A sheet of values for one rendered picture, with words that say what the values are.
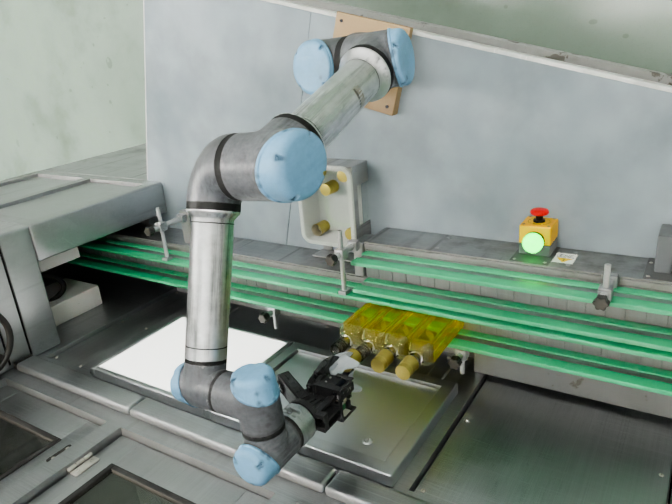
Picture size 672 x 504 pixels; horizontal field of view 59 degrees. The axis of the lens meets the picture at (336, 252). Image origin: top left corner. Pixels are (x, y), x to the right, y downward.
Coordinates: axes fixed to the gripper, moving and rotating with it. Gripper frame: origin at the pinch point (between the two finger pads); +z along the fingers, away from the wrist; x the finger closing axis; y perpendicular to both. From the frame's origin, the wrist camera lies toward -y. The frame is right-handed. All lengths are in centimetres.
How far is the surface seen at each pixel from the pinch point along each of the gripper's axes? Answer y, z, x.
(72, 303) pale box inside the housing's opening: -110, 7, -8
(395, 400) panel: 6.8, 8.0, -12.5
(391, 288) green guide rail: -1.9, 25.8, 6.3
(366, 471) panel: 11.7, -14.3, -13.0
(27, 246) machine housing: -97, -8, 19
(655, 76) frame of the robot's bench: 46, 98, 47
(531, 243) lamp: 29.9, 32.3, 19.2
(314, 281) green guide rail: -25.3, 26.1, 4.6
